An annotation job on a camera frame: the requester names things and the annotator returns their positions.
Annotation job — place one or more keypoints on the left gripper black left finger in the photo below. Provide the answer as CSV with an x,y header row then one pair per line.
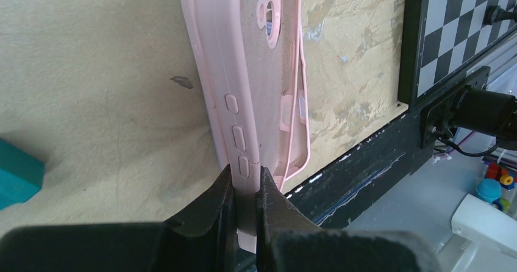
x,y
200,237

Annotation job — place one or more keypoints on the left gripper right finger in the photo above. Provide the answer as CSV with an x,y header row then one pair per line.
x,y
288,241

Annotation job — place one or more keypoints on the phone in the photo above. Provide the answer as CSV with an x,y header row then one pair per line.
x,y
215,33

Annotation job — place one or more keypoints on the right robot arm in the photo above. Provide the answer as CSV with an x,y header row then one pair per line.
x,y
484,239

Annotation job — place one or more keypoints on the teal curved piece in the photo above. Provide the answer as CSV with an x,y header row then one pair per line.
x,y
21,175

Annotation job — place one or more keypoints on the colourful toys in background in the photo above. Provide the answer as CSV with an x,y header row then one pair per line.
x,y
497,185

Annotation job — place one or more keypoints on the chessboard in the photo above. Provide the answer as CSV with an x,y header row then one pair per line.
x,y
442,37

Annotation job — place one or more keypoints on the black chess piece corner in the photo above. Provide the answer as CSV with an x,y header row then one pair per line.
x,y
495,14

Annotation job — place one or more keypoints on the black base frame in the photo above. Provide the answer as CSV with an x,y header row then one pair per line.
x,y
343,190

